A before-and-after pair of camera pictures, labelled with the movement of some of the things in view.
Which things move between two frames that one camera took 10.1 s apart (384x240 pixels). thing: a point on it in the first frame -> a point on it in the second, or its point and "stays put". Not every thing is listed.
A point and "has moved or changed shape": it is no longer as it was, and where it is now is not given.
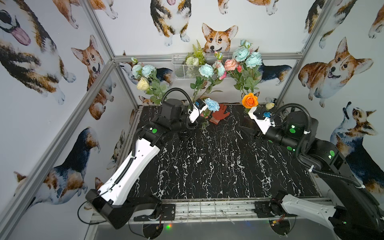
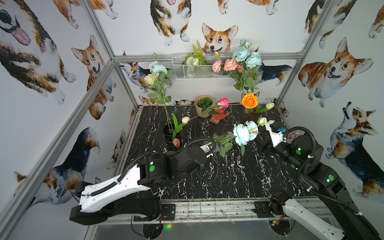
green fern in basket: [198, 53] stays put
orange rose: [249, 100] stays put
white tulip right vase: [269, 106] stays put
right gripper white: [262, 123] -> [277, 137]
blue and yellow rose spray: [148, 80] has moved or changed shape
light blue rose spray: [211, 74] -> [242, 134]
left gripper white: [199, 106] -> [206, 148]
